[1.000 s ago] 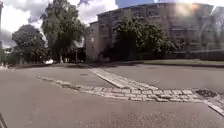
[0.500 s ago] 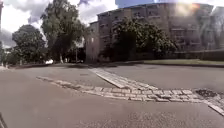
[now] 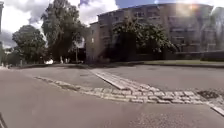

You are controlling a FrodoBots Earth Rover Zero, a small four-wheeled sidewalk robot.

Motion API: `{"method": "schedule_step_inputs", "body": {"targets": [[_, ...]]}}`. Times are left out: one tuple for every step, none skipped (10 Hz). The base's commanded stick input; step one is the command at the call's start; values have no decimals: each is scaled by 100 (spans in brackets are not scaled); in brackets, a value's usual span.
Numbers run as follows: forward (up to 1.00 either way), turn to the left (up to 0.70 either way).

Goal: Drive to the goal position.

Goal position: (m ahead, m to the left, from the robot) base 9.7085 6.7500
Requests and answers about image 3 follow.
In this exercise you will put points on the cobblestone kerb strip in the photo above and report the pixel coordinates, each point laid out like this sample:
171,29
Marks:
133,91

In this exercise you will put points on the leafy tree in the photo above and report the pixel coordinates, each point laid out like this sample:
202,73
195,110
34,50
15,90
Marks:
140,38

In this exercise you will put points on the large brown apartment building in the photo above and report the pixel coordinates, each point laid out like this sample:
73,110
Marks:
150,31

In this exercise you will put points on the grey asphalt street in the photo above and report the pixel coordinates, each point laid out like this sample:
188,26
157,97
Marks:
166,76

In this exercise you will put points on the tall green tree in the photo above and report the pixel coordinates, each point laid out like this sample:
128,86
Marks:
61,30

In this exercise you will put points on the grey asphalt pavement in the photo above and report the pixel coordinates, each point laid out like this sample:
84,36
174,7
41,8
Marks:
66,110

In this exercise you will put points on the green lawn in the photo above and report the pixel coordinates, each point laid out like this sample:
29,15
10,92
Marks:
180,62

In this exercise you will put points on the round green tree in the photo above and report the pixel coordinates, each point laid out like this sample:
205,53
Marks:
29,43

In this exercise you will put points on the drain cover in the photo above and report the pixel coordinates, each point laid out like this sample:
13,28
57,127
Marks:
208,94

